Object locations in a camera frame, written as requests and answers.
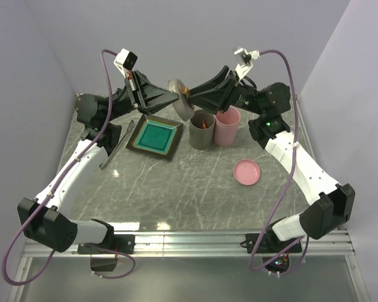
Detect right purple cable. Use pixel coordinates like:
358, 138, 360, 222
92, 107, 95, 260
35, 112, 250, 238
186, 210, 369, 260
249, 48, 310, 276

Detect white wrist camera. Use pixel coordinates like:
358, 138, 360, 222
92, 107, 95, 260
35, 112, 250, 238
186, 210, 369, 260
232, 47, 260, 80
113, 48, 137, 77

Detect metal serving tongs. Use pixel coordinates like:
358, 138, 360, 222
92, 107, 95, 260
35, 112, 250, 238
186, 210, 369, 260
100, 120, 135, 170

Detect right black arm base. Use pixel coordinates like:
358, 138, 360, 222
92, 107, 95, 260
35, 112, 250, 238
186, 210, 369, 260
240, 233, 302, 273

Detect purple cable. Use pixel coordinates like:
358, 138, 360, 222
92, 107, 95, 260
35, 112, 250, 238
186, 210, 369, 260
249, 48, 310, 276
2, 48, 137, 286

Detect grey round lid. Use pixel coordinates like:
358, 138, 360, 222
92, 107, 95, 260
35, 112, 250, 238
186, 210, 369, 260
168, 79, 195, 121

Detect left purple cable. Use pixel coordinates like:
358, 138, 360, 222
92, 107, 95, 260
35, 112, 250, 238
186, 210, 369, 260
2, 48, 137, 286

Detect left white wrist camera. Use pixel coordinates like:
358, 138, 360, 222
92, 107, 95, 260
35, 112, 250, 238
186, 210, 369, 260
113, 48, 137, 77

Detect aluminium mounting rail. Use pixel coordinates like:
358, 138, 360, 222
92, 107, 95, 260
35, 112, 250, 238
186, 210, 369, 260
9, 230, 370, 301

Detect grey cylindrical container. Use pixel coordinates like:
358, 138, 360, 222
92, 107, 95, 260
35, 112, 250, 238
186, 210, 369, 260
189, 109, 215, 150

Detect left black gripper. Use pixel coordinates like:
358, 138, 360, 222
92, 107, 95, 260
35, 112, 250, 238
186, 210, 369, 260
105, 70, 181, 123

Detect square teal ceramic plate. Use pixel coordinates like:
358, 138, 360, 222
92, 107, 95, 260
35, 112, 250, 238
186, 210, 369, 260
126, 115, 183, 162

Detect pink round lid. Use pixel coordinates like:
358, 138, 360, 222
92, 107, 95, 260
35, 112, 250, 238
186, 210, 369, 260
233, 159, 260, 186

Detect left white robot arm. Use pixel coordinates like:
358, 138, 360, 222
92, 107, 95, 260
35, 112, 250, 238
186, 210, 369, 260
17, 70, 186, 253

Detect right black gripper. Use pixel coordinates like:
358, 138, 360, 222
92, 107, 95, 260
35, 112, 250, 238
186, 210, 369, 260
186, 66, 265, 116

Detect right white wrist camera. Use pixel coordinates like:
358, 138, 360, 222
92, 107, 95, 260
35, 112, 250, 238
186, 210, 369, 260
232, 47, 260, 80

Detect pink cylindrical container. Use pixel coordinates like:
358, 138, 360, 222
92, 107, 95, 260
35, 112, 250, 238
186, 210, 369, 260
213, 106, 241, 147

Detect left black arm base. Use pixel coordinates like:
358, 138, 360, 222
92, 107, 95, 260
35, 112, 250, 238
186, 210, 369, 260
77, 234, 135, 273

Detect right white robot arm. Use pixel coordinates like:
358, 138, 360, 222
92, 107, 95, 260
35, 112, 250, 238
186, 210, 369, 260
183, 66, 355, 252

